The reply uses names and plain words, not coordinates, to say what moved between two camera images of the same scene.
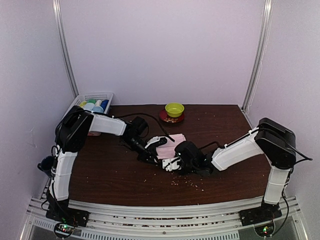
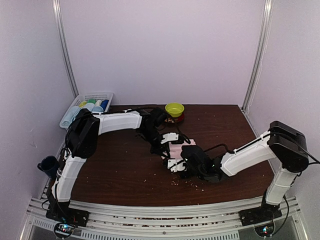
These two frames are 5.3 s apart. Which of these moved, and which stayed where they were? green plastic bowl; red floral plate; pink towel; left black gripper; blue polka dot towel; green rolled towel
Moved: left black gripper; pink towel
Stayed: green plastic bowl; red floral plate; blue polka dot towel; green rolled towel
